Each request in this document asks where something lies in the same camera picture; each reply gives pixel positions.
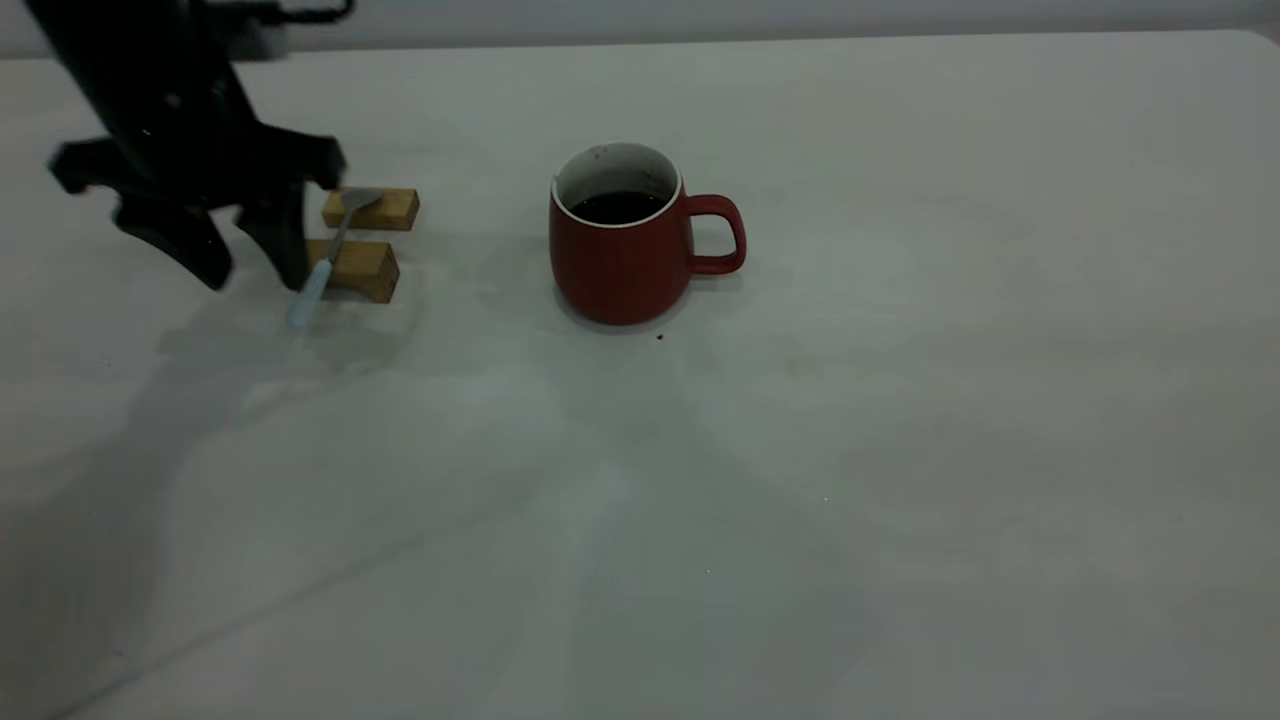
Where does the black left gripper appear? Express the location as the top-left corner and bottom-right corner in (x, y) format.
(49, 80), (348, 292)

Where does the red ceramic mug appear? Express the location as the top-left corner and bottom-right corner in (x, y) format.
(549, 142), (748, 326)

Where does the arched wooden block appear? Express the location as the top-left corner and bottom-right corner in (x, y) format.
(305, 238), (401, 305)

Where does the flat rectangular wooden block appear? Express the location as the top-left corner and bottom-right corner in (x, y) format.
(321, 186), (421, 233)

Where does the dark coffee liquid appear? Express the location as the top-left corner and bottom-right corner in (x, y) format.
(570, 190), (669, 226)

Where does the grey spoon pale blue handle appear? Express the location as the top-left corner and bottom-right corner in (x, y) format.
(288, 187), (384, 329)

